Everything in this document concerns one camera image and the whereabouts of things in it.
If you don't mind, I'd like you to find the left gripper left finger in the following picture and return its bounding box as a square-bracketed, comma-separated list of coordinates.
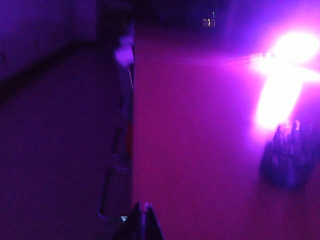
[119, 201, 142, 240]

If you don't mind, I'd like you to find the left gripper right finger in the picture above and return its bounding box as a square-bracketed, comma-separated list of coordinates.
[143, 202, 164, 240]

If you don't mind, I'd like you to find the white chair with red seat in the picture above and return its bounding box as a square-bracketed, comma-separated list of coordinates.
[98, 124, 135, 220]

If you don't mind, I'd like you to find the textured glass mug with handle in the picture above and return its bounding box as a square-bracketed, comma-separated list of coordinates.
[259, 119, 316, 190]

